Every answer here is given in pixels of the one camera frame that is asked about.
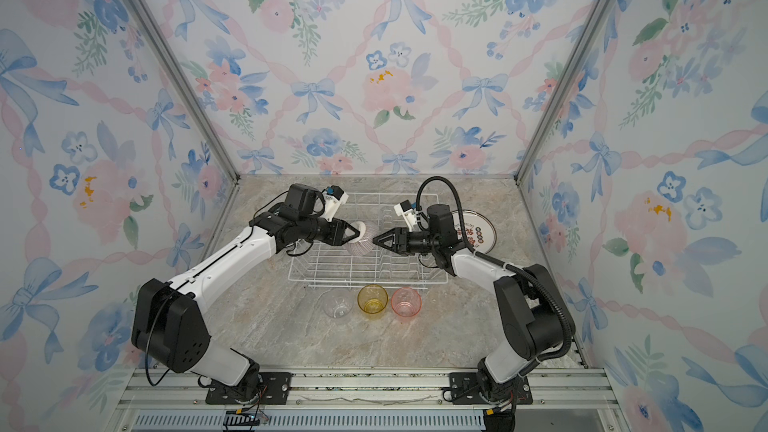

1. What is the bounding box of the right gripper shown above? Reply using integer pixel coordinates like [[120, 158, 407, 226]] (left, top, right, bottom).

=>
[[374, 231, 440, 257]]

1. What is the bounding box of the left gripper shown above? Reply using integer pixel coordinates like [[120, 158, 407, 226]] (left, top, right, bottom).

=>
[[300, 215, 360, 246]]

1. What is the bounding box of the yellow glass cup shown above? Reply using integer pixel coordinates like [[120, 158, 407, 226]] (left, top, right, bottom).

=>
[[357, 284, 389, 315]]

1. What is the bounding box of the pink glass cup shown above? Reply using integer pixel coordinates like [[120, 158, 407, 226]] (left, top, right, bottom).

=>
[[390, 287, 422, 319]]

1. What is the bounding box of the clear glass cup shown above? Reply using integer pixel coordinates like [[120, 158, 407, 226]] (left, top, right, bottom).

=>
[[320, 289, 353, 319]]

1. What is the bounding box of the white plate front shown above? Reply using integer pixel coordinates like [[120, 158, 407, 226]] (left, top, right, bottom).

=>
[[453, 210, 497, 253]]

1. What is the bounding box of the striped ceramic bowl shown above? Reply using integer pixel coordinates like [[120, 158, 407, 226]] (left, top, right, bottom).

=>
[[343, 221, 379, 256]]

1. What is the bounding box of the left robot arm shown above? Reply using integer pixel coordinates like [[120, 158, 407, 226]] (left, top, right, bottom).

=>
[[130, 184, 376, 403]]

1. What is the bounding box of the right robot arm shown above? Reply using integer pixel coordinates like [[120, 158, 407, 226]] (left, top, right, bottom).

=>
[[373, 204, 574, 403]]

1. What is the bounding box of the white wire dish rack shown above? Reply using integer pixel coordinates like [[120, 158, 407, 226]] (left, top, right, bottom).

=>
[[288, 192, 448, 290]]

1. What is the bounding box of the black corrugated cable conduit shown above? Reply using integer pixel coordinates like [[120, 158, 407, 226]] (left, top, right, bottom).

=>
[[416, 176, 576, 364]]

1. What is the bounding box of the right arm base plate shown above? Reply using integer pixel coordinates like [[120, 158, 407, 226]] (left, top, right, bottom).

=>
[[443, 371, 533, 407]]

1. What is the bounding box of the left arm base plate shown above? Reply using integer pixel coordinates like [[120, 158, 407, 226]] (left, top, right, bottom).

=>
[[205, 372, 293, 406]]

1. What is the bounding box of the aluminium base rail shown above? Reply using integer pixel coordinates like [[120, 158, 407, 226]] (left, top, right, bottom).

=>
[[106, 368, 629, 431]]

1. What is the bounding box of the left aluminium corner post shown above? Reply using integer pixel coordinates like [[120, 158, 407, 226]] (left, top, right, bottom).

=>
[[125, 0, 240, 184]]

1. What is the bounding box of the aluminium corner post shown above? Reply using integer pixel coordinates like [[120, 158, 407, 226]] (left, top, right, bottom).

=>
[[514, 0, 615, 187], [125, 0, 240, 184]]

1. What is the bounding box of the right aluminium corner post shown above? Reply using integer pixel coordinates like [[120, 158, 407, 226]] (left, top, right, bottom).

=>
[[514, 0, 615, 187]]

